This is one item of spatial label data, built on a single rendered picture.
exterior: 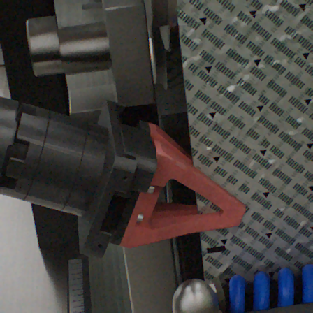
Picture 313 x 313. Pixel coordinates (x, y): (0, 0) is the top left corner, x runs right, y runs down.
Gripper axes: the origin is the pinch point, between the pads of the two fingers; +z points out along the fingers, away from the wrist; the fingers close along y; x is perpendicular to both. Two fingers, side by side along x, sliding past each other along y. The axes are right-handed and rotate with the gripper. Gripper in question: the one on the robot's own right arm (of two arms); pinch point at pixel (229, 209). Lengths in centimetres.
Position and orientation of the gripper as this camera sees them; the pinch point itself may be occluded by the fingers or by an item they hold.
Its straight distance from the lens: 58.5
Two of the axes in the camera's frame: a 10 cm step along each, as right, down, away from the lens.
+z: 9.4, 2.7, 2.2
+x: 3.4, -8.8, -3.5
